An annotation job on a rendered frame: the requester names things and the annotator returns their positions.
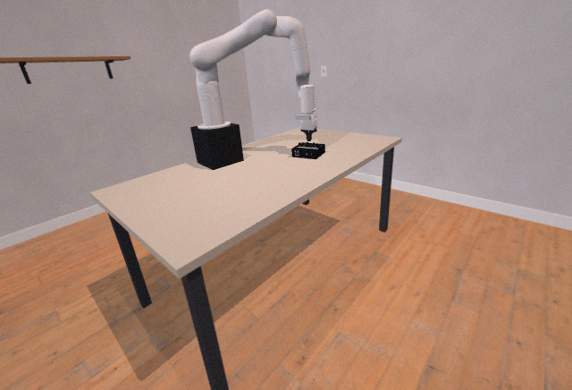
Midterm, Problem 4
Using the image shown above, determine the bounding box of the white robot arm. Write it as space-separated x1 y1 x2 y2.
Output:
189 10 315 130

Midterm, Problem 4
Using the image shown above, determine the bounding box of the black lighting desk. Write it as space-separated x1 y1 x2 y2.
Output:
291 142 325 159

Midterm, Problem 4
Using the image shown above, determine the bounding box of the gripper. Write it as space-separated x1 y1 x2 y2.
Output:
300 112 317 141

